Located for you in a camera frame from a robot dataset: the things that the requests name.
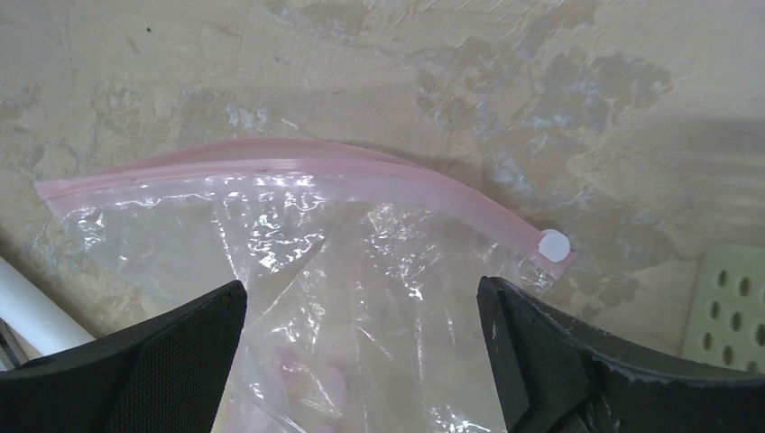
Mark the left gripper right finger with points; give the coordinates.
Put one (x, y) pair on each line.
(556, 373)

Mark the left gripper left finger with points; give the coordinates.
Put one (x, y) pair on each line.
(166, 374)

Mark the clear pink zip bag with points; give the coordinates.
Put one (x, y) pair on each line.
(361, 271)

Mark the light green plastic basket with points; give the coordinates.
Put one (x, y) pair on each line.
(725, 324)

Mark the white PVC pipe frame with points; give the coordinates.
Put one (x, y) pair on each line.
(35, 317)

